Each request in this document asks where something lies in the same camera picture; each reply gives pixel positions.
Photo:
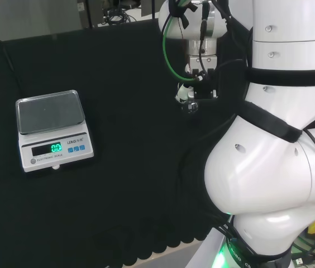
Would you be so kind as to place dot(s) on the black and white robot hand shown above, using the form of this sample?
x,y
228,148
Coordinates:
x,y
205,83

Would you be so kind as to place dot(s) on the black cloth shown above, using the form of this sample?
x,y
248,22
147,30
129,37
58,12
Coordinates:
x,y
118,139

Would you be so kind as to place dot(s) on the white electronic balance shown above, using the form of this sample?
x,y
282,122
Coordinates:
x,y
48,111

